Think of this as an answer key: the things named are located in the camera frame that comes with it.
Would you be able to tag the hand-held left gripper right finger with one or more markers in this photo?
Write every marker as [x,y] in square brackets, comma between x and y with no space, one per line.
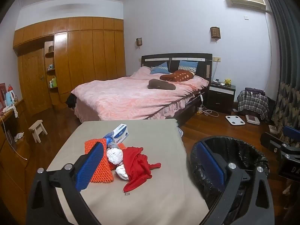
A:
[208,166]

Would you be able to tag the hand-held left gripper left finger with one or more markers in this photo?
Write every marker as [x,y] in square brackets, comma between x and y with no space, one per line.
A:
[90,166]

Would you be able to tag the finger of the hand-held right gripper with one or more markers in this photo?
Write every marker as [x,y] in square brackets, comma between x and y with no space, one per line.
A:
[291,134]
[269,143]

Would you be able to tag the bin with black bag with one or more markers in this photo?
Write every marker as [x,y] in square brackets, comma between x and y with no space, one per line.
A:
[246,150]

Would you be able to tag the white tissue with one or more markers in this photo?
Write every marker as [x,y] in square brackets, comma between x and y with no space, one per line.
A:
[114,156]
[121,172]

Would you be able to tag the red plastic bag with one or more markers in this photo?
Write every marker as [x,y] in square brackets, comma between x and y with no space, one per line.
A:
[136,166]

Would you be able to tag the orange foam net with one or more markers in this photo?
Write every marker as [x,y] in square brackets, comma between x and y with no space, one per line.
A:
[103,172]

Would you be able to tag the blue plastic bag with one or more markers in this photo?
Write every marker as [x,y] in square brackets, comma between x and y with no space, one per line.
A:
[108,138]

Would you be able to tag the white bathroom scale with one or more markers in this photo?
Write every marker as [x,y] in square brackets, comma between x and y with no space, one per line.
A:
[235,120]

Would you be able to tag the plaid cloth on chair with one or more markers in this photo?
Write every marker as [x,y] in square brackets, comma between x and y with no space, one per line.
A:
[252,103]

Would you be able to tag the blue and white box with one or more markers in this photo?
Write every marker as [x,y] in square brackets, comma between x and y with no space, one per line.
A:
[121,133]

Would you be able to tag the small wooden stool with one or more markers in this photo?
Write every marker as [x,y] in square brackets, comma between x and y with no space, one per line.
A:
[37,127]

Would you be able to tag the black and white nightstand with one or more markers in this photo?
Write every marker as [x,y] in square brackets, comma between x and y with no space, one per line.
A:
[220,97]

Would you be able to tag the black cloth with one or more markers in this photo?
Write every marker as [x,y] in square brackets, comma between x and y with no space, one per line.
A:
[71,101]

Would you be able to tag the yellow plush toy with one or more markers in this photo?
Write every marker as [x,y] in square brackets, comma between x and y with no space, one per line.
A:
[227,82]

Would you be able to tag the wooden dresser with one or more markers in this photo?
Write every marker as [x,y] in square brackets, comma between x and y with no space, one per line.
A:
[14,168]

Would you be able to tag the white crumpled cloth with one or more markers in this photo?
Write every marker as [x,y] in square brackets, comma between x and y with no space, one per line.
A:
[19,137]

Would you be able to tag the pink blanket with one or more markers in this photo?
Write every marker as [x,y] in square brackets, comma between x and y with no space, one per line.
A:
[131,98]

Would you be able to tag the green patterned curtain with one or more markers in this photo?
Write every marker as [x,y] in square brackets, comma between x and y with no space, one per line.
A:
[286,51]

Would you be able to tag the brown pillow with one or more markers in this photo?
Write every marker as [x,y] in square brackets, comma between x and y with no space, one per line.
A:
[161,84]

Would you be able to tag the red dotted pillow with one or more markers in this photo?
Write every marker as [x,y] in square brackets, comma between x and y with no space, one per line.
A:
[179,76]

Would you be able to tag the blue pillow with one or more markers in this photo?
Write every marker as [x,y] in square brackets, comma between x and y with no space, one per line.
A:
[188,65]
[160,69]

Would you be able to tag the light blue kettle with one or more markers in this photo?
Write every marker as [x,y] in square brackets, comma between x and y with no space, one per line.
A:
[9,99]

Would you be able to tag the dark wooden bed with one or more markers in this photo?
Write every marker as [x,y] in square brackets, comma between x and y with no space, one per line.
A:
[187,57]

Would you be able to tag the red picture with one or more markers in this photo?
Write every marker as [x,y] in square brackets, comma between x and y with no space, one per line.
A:
[2,96]

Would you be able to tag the wooden wardrobe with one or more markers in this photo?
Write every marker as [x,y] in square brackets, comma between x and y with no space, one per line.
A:
[93,51]

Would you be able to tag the wall socket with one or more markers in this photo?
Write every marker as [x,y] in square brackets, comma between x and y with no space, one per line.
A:
[217,58]

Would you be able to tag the wooden wall lamp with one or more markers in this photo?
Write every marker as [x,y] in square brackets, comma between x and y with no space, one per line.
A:
[215,32]
[139,42]

